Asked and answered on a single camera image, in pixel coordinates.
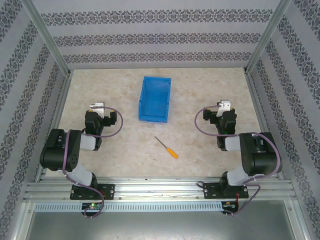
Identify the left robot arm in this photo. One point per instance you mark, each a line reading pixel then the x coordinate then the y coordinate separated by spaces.
pixel 60 152

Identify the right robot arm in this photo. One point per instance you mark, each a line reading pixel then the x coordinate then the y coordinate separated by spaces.
pixel 260 155

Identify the blue plastic bin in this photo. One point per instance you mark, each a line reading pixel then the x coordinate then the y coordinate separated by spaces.
pixel 155 100

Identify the small circuit board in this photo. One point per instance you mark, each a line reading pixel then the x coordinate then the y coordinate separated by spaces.
pixel 230 205
pixel 93 206

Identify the grey metal panel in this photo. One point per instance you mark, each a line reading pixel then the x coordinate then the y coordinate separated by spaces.
pixel 160 226

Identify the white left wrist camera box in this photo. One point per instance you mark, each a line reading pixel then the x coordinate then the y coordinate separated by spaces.
pixel 98 107

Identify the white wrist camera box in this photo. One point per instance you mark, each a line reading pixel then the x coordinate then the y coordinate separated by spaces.
pixel 224 107
pixel 98 107

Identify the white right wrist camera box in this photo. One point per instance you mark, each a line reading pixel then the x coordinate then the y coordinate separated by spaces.
pixel 224 107

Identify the aluminium side rail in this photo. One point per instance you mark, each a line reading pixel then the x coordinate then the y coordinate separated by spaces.
pixel 262 120
pixel 56 120

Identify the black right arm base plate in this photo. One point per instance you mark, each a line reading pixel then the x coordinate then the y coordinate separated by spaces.
pixel 212 190

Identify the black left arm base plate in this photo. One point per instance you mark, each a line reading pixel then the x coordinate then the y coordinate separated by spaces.
pixel 107 191

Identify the aluminium mounting rail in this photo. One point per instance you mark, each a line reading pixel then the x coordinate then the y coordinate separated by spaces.
pixel 160 187

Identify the aluminium frame post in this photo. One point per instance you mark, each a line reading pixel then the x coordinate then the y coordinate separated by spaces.
pixel 45 35
pixel 270 32

